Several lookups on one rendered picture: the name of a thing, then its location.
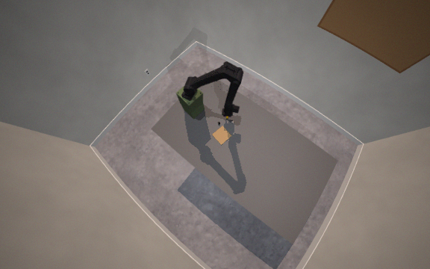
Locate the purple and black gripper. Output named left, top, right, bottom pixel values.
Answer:
left=222, top=108, right=233, bottom=117

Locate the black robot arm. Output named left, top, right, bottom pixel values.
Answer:
left=181, top=61, right=243, bottom=113

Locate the peach-orange flat mat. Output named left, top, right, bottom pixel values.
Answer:
left=212, top=126, right=231, bottom=145

